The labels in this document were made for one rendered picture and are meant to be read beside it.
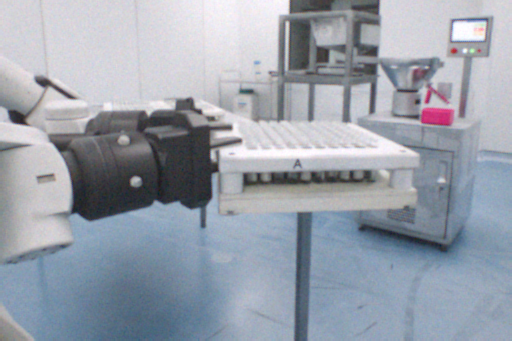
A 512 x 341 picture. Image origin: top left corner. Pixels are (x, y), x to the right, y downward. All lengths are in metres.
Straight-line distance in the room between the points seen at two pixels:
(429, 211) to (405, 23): 3.30
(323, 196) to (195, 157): 0.16
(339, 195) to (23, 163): 0.34
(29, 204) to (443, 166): 2.45
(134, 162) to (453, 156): 2.34
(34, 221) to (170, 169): 0.15
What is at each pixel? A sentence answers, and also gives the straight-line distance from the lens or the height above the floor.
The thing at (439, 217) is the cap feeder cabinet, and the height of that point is 0.22.
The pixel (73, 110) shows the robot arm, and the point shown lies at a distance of 0.70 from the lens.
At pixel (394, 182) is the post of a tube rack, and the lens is 0.56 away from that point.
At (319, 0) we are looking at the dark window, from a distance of 6.16.
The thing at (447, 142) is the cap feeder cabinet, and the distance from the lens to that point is 2.65.
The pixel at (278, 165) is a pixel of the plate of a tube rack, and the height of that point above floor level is 1.03.
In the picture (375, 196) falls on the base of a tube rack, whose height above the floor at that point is 0.98.
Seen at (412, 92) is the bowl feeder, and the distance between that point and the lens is 2.94.
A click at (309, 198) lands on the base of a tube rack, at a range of 0.52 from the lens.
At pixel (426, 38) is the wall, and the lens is 5.57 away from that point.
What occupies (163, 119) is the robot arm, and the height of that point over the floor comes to 1.06.
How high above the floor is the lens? 1.15
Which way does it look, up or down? 12 degrees down
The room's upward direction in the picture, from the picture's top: straight up
